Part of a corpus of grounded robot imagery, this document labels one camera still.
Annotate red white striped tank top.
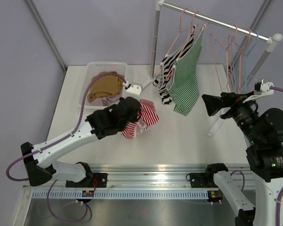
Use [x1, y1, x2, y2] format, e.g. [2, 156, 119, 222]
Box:
[121, 99, 159, 139]

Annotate mauve tank top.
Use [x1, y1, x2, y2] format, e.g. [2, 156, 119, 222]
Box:
[87, 94, 120, 106]

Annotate tan tank top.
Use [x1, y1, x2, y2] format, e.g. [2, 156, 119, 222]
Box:
[87, 71, 124, 103]

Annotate green white striped tank top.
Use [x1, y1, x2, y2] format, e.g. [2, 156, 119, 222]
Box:
[166, 25, 206, 116]

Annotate pink wire hanger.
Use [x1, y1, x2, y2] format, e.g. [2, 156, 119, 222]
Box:
[226, 28, 251, 94]

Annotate blue wire hanger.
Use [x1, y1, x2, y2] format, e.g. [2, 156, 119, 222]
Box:
[235, 31, 259, 93]

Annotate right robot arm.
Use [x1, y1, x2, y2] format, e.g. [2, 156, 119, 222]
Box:
[202, 92, 283, 226]

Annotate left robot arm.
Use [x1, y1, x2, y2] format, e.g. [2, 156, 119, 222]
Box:
[21, 97, 141, 188]

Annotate black white striped tank top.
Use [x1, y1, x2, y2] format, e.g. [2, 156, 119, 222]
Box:
[153, 29, 194, 105]

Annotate white plastic basket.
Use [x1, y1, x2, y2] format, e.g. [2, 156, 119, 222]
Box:
[77, 62, 133, 108]

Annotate white clothes rack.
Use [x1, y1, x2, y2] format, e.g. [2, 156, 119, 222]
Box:
[142, 0, 283, 137]

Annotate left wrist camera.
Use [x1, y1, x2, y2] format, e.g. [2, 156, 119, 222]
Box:
[122, 81, 142, 101]

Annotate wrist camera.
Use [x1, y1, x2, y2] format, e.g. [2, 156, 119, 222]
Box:
[243, 79, 274, 103]
[122, 81, 142, 101]

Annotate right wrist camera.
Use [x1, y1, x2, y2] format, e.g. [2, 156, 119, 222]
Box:
[243, 79, 274, 103]

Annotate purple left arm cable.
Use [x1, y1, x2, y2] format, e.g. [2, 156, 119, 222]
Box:
[6, 73, 129, 182]

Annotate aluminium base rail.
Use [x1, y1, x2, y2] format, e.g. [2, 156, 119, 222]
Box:
[23, 164, 255, 189]

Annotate white slotted cable duct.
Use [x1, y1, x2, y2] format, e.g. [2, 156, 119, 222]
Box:
[32, 189, 208, 200]

